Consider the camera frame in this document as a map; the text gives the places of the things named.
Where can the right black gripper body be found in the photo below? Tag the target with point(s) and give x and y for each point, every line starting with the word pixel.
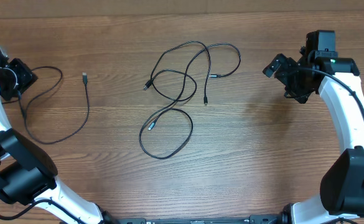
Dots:
pixel 296 85

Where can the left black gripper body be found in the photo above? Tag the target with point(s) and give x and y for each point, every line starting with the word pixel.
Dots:
pixel 17 78

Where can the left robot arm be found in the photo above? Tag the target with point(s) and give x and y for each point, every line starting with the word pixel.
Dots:
pixel 28 176

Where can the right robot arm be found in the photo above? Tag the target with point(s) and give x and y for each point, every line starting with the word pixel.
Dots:
pixel 337 81

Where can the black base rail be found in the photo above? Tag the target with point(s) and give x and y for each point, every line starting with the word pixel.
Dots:
pixel 252 219

